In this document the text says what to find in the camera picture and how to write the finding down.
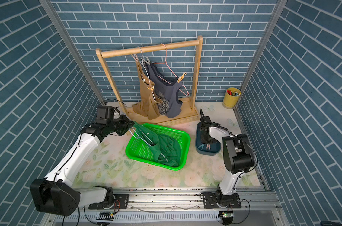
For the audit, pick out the white wire hanger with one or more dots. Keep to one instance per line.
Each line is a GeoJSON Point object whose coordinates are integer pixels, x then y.
{"type": "Point", "coordinates": [143, 64]}

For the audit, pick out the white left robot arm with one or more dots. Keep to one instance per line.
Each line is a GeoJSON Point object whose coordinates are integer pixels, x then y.
{"type": "Point", "coordinates": [54, 193]}

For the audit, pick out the green plastic basket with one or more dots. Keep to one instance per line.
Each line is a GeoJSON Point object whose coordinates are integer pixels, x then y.
{"type": "Point", "coordinates": [137, 150]}

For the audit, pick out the pink wire hanger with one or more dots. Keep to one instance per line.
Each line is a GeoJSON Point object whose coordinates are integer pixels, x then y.
{"type": "Point", "coordinates": [165, 61]}

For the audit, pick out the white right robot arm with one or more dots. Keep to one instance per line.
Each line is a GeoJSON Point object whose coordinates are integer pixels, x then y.
{"type": "Point", "coordinates": [238, 157]}

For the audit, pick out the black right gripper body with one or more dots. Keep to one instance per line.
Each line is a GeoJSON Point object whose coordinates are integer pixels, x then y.
{"type": "Point", "coordinates": [205, 140]}

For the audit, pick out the beige clothespin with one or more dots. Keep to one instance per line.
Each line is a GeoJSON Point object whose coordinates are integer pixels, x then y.
{"type": "Point", "coordinates": [145, 59]}
{"type": "Point", "coordinates": [135, 57]}

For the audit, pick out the green tank top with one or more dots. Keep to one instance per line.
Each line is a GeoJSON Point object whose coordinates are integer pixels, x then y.
{"type": "Point", "coordinates": [169, 146]}

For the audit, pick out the yellow pen cup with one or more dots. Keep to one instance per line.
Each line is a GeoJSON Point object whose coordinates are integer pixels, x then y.
{"type": "Point", "coordinates": [231, 98]}

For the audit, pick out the yellow clothespin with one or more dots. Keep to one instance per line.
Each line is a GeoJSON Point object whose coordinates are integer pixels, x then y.
{"type": "Point", "coordinates": [180, 78]}

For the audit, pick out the tan tank top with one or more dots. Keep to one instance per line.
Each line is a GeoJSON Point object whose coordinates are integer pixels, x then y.
{"type": "Point", "coordinates": [146, 107]}

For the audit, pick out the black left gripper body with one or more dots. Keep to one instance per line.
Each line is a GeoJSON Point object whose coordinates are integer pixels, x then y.
{"type": "Point", "coordinates": [120, 125]}

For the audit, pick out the dark grey tank top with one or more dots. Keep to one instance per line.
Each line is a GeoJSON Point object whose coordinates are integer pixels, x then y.
{"type": "Point", "coordinates": [166, 90]}

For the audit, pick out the light blue wire hanger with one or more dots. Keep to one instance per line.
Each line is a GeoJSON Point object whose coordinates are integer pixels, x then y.
{"type": "Point", "coordinates": [152, 142]}

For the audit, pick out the dark teal plastic tray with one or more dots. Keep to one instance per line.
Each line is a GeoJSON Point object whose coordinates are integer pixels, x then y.
{"type": "Point", "coordinates": [205, 144]}

